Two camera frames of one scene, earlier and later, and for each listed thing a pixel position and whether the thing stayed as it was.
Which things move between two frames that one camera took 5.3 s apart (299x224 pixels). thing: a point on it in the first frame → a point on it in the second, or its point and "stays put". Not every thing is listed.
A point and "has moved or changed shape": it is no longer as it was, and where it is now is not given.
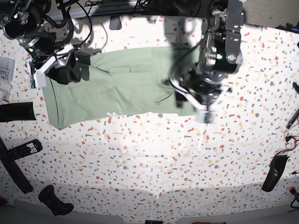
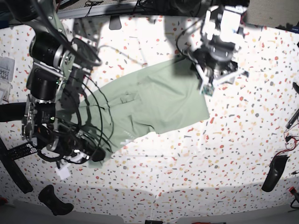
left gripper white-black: x=201 y=94 → x=212 y=72
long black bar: x=14 y=170 stays put
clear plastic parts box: x=7 y=73 stays put
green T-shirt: x=121 y=82 has moved or changed shape
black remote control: x=31 y=147 stays put
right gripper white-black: x=67 y=66 → x=80 y=155
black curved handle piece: x=47 y=195 stays put
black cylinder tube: x=17 y=111 stays put
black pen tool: x=295 y=117 stays put
